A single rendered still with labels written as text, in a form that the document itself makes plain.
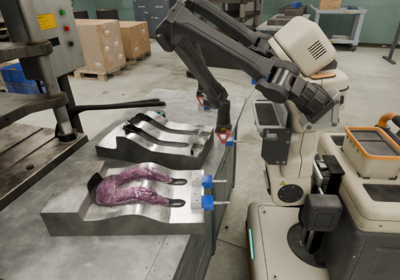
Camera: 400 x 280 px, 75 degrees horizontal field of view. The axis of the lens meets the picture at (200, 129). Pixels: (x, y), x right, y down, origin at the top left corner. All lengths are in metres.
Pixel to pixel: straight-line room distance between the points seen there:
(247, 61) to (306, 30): 0.22
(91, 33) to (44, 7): 3.37
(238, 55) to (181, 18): 0.19
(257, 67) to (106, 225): 0.67
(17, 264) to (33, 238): 0.09
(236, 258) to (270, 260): 0.37
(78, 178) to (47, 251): 0.24
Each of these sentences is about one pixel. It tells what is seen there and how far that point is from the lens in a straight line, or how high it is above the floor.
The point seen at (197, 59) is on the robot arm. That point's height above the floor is 1.27.
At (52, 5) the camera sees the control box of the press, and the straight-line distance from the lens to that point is 1.65.
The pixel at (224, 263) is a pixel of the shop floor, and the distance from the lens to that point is 1.80.
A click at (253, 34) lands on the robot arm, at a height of 1.30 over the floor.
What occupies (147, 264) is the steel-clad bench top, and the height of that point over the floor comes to 0.80.
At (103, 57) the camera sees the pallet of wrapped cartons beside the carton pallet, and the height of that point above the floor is 0.40.
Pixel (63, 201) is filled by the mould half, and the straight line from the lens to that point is 0.97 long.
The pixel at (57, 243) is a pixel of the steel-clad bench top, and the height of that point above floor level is 0.80.
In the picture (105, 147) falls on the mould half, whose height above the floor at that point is 0.86.
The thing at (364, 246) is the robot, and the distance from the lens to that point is 1.24.
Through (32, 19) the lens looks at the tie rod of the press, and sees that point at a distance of 1.38.
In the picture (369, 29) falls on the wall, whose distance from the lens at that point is 7.52.
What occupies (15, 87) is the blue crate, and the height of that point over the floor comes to 0.14.
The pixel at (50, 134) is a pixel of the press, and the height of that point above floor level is 0.79.
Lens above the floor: 1.51
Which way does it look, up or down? 30 degrees down
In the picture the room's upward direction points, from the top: 2 degrees counter-clockwise
